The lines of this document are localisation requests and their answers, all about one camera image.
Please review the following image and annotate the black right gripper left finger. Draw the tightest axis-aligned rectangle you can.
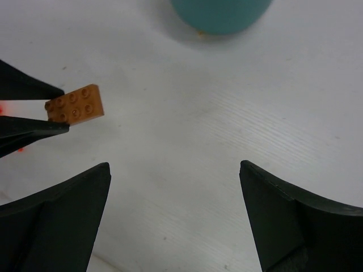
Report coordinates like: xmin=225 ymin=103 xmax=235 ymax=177
xmin=1 ymin=163 xmax=111 ymax=271

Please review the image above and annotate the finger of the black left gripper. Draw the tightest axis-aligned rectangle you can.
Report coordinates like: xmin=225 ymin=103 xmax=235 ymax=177
xmin=1 ymin=116 xmax=70 ymax=157
xmin=1 ymin=60 xmax=65 ymax=100

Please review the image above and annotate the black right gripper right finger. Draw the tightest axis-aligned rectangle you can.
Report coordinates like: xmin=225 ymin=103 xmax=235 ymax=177
xmin=239 ymin=160 xmax=362 ymax=271

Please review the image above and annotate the brown lego plate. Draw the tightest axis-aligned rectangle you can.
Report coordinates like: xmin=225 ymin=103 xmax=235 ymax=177
xmin=44 ymin=84 xmax=104 ymax=126

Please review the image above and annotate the teal round divided container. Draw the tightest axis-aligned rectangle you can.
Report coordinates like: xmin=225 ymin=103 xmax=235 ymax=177
xmin=171 ymin=0 xmax=272 ymax=35

